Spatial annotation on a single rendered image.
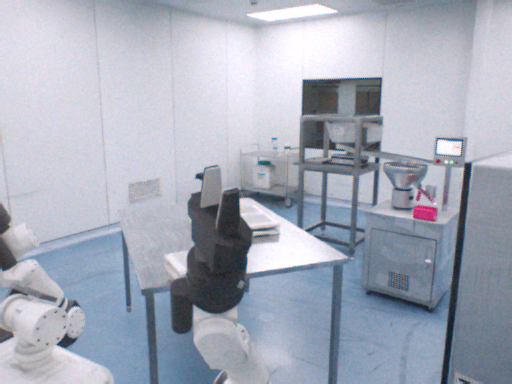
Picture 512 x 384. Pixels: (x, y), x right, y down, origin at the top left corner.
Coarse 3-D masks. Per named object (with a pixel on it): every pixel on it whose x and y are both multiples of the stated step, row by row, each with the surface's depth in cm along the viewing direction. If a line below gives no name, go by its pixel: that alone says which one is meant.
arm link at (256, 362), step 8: (256, 352) 75; (248, 360) 73; (256, 360) 75; (240, 368) 73; (248, 368) 73; (256, 368) 75; (264, 368) 77; (224, 376) 83; (232, 376) 75; (240, 376) 74; (248, 376) 74; (256, 376) 75; (264, 376) 77
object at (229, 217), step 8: (224, 192) 51; (232, 192) 51; (224, 200) 51; (232, 200) 52; (224, 208) 52; (232, 208) 53; (224, 216) 53; (232, 216) 53; (240, 216) 54; (216, 224) 54; (224, 224) 53; (232, 224) 54; (232, 232) 54
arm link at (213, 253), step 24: (192, 216) 58; (216, 216) 58; (192, 240) 61; (216, 240) 53; (240, 240) 54; (192, 264) 60; (216, 264) 56; (240, 264) 58; (192, 288) 61; (216, 288) 59; (240, 288) 61
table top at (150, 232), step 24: (120, 216) 309; (144, 216) 309; (168, 216) 309; (144, 240) 257; (168, 240) 257; (264, 240) 257; (288, 240) 257; (312, 240) 257; (144, 264) 220; (264, 264) 220; (288, 264) 220; (312, 264) 222; (336, 264) 227; (144, 288) 192; (168, 288) 196
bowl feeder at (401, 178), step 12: (384, 168) 364; (396, 168) 351; (408, 168) 347; (420, 168) 348; (396, 180) 358; (408, 180) 353; (396, 192) 364; (408, 192) 360; (420, 192) 349; (432, 192) 345; (396, 204) 365; (408, 204) 362
